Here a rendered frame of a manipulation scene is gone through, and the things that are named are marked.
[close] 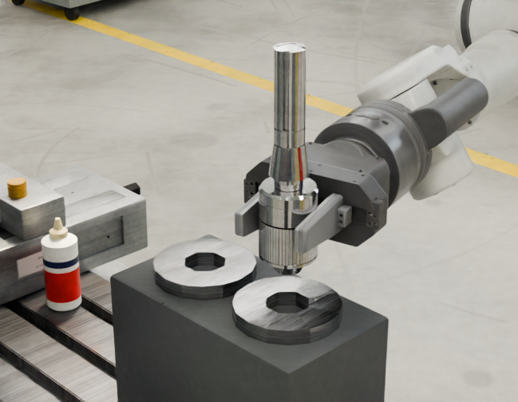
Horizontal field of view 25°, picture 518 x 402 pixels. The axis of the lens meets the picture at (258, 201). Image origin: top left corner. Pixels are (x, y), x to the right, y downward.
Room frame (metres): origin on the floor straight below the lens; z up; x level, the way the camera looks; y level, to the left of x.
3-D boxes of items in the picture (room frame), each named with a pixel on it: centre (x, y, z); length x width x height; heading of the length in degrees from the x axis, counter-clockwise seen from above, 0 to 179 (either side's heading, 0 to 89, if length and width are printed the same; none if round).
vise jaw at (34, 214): (1.27, 0.30, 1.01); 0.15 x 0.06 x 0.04; 43
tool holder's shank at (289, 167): (0.82, -0.02, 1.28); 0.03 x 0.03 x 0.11
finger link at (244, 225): (0.84, 0.00, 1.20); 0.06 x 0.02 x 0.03; 148
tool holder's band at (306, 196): (0.82, -0.02, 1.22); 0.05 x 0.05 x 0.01
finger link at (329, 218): (0.81, -0.05, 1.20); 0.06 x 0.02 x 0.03; 148
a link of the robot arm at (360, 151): (0.90, -0.07, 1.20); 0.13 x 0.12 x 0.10; 58
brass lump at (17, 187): (1.23, 0.28, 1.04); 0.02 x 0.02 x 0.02
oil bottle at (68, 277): (1.17, 0.22, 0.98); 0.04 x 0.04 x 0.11
